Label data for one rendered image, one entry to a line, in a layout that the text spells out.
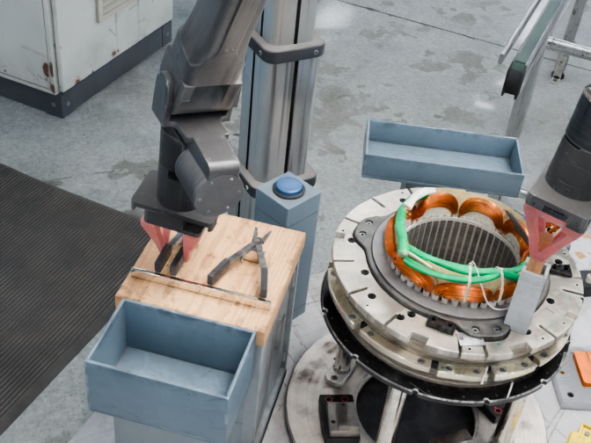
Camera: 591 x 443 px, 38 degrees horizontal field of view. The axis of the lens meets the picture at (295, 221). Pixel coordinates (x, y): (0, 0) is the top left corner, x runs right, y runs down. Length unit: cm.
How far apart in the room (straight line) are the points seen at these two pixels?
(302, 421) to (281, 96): 51
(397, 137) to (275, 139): 20
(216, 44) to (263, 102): 57
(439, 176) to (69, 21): 213
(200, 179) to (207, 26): 16
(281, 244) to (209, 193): 26
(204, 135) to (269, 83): 48
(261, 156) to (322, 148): 182
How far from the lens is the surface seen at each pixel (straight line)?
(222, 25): 83
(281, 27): 136
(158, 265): 106
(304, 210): 129
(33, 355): 245
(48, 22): 322
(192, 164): 91
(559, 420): 141
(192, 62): 87
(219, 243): 114
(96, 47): 344
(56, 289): 263
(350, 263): 108
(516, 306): 102
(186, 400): 98
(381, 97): 367
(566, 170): 90
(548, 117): 379
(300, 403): 130
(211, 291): 105
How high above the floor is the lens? 180
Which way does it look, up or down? 38 degrees down
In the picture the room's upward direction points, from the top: 7 degrees clockwise
